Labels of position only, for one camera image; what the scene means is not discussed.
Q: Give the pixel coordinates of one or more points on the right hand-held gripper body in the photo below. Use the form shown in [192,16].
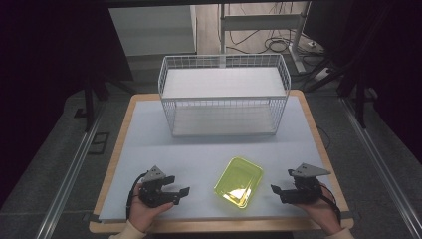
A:
[303,189]

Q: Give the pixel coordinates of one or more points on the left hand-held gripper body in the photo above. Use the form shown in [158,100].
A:
[151,192]

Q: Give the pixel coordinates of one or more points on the person's left hand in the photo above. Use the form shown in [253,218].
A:
[146,212]

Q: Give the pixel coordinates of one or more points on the person's right hand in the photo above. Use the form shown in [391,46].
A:
[323,212]

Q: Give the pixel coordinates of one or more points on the yellow-green plastic tray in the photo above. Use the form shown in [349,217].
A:
[239,182]

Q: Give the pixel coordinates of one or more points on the black metal stand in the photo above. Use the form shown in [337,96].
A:
[89,103]
[360,99]

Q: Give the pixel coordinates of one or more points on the white power strip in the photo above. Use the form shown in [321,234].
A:
[322,74]

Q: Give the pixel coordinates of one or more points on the black curtain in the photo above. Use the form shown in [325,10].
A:
[43,83]
[391,66]

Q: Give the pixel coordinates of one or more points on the white cabinet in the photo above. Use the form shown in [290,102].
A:
[152,30]

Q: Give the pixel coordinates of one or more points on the black floor bracket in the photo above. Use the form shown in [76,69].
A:
[99,143]

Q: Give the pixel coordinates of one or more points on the aluminium floor rail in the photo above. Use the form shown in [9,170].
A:
[66,186]
[388,172]

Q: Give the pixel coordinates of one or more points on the white metal desk frame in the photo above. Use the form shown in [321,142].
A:
[262,21]

